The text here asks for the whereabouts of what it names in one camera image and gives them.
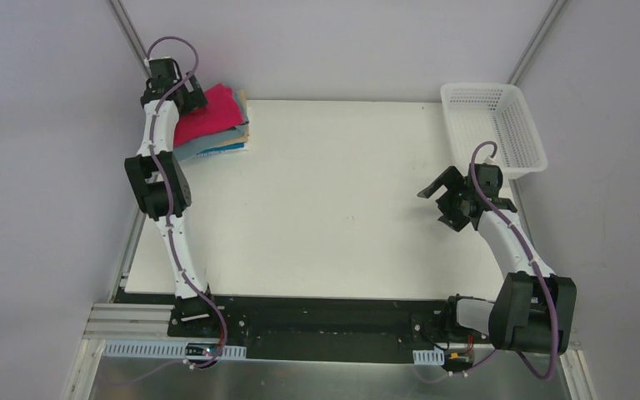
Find red t shirt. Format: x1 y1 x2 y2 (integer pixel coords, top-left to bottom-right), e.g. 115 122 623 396
173 83 245 148

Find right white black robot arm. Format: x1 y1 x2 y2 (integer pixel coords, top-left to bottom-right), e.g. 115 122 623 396
418 163 577 355

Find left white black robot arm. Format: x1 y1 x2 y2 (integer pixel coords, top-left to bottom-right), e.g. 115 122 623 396
124 57 221 338

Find white plastic basket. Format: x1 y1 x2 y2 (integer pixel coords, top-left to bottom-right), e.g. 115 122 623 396
440 82 548 179

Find folded teal t shirt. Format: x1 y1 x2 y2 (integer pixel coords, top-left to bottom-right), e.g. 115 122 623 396
172 89 250 163

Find folded beige t shirt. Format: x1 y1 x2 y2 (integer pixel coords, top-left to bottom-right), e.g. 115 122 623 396
218 89 249 147

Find folded blue white t shirt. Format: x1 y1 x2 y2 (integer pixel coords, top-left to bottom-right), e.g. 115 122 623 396
194 142 248 158

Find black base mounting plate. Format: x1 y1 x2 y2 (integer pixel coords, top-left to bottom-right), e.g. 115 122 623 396
115 290 489 364

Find left aluminium corner post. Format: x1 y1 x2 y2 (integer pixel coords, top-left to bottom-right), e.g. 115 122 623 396
106 0 151 78

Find aluminium corner post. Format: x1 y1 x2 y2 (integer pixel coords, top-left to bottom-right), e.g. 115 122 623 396
106 0 151 78
507 0 570 87

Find right white cable duct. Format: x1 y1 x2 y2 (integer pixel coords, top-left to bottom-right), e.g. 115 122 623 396
412 347 445 366

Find white cable duct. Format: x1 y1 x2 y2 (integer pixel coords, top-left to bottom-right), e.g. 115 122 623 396
412 347 445 366
102 340 248 361

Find right aluminium corner post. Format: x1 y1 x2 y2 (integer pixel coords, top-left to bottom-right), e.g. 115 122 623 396
507 0 570 87

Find aluminium frame rail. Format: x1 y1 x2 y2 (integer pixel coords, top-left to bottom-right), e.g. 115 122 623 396
82 302 582 350

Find left white cable duct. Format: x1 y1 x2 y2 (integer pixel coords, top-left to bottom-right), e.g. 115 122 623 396
102 340 248 361

